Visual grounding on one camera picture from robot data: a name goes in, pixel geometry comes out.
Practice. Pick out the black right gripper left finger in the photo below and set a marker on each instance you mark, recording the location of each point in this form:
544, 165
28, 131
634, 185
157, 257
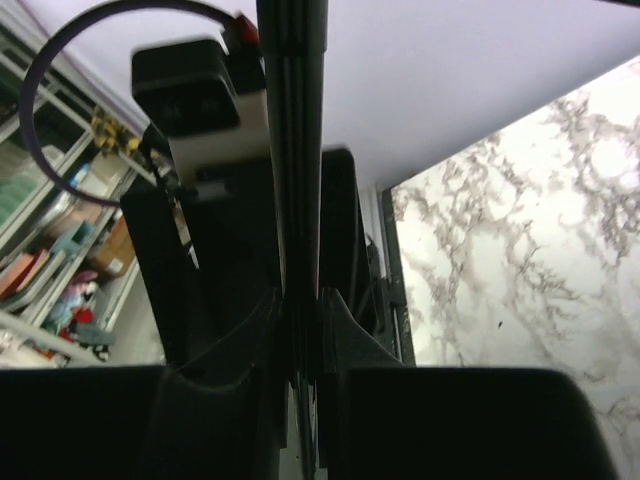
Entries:
217, 418

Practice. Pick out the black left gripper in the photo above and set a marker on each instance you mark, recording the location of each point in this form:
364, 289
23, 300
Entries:
217, 300

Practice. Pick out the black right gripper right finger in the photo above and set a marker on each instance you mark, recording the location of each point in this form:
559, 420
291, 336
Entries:
357, 427

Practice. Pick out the pink folding umbrella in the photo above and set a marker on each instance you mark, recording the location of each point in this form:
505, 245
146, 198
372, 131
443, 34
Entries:
293, 37

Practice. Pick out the storage shelves with clutter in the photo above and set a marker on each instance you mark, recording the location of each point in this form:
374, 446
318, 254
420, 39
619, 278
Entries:
72, 292

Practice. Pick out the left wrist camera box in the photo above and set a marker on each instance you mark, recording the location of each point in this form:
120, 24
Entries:
208, 103

